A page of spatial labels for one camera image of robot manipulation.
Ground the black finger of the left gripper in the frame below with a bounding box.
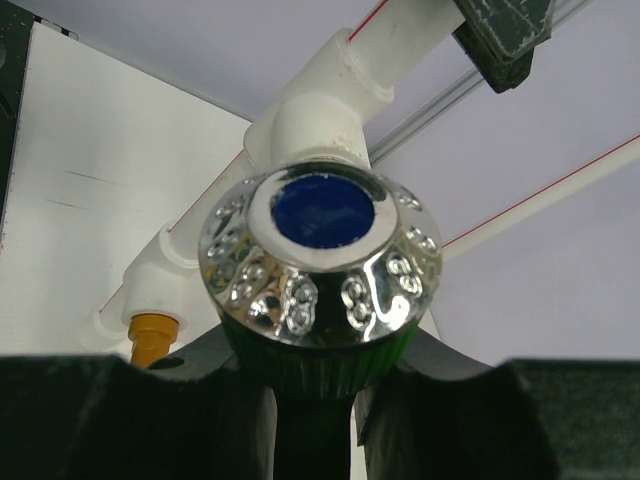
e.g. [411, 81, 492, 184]
[453, 0, 556, 94]

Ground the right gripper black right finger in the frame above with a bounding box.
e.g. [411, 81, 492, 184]
[355, 331, 639, 479]

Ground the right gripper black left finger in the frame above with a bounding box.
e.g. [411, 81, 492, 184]
[1, 327, 275, 479]

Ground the orange water faucet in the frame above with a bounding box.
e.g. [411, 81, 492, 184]
[128, 313, 179, 368]

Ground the green water faucet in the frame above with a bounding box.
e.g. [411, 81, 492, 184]
[198, 160, 443, 479]

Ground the white pipe assembly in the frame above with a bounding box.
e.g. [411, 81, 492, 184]
[78, 1, 639, 352]

